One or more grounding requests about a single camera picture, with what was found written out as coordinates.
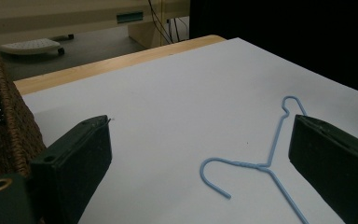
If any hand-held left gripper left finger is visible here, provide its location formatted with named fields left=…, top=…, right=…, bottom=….
left=28, top=115, right=113, bottom=224

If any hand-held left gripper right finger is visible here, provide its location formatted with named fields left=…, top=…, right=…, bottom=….
left=288, top=114, right=358, bottom=224

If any light blue wire hanger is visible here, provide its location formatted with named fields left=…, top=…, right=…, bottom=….
left=199, top=95, right=310, bottom=224

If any brown woven basket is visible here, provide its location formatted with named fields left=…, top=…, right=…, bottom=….
left=0, top=42, right=48, bottom=184

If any white wheeled base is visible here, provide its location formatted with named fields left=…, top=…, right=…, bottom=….
left=0, top=33, right=76, bottom=57

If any white paper sheet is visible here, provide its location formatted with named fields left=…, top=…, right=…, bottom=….
left=21, top=36, right=358, bottom=224

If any beige desk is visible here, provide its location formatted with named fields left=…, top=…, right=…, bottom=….
left=0, top=0, right=191, bottom=49

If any black cable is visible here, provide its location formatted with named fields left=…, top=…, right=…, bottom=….
left=147, top=0, right=190, bottom=45

